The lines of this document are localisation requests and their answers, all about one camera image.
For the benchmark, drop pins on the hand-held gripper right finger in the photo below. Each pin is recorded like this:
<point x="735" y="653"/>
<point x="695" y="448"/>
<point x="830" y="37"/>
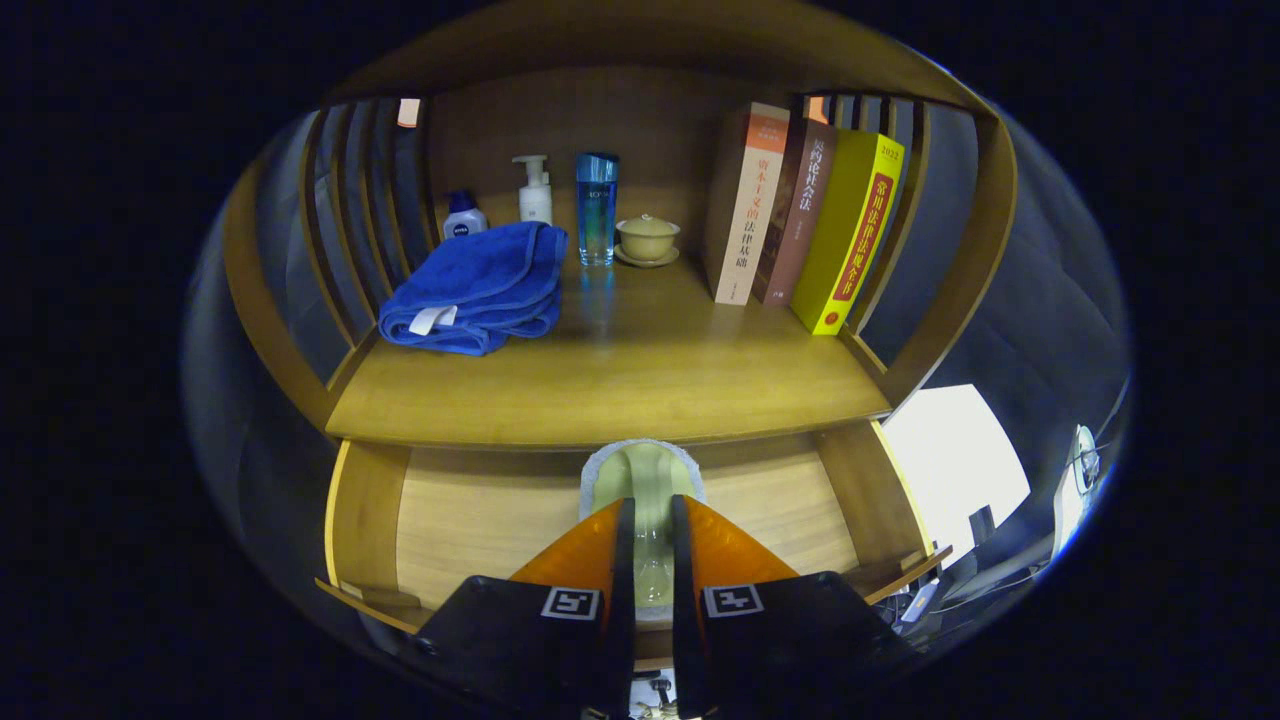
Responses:
<point x="685" y="600"/>

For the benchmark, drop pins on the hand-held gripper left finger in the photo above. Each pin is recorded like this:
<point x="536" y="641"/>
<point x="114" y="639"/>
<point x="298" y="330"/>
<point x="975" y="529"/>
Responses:
<point x="622" y="600"/>

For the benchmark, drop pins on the wooden drawer with black knob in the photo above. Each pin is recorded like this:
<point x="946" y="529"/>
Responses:
<point x="480" y="520"/>

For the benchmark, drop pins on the wooden countertop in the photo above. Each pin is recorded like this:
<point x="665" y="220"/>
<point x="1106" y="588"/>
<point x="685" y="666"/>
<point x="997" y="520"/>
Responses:
<point x="650" y="360"/>

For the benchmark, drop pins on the white drawer unit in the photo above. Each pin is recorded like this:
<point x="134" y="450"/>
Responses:
<point x="950" y="450"/>

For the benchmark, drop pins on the wooden cabinet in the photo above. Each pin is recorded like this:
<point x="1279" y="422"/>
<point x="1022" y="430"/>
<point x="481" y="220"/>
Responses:
<point x="640" y="110"/>

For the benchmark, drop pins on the blue folded towel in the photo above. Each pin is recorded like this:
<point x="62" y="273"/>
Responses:
<point x="480" y="280"/>

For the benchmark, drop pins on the beige lidded teacup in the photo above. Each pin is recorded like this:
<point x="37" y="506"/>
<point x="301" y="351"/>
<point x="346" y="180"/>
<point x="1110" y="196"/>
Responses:
<point x="647" y="240"/>

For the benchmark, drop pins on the blue glass bottle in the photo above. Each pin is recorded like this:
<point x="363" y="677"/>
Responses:
<point x="597" y="210"/>

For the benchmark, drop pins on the yellow book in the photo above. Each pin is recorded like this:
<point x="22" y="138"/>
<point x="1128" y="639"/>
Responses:
<point x="850" y="240"/>

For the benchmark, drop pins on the white pump bottle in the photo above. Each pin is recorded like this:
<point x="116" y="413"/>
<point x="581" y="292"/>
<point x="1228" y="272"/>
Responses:
<point x="536" y="205"/>

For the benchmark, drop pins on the cream book with orange spine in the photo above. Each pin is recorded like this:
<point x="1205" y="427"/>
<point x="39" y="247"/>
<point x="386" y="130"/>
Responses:
<point x="750" y="200"/>

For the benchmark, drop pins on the small white blue-capped bottle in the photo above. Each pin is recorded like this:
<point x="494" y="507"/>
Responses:
<point x="463" y="222"/>

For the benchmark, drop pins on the brown book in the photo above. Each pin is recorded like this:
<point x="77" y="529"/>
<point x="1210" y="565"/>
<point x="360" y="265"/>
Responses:
<point x="805" y="200"/>

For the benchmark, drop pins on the pale round bowl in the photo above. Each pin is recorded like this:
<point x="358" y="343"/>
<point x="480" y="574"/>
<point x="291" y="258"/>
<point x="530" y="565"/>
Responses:
<point x="1087" y="462"/>

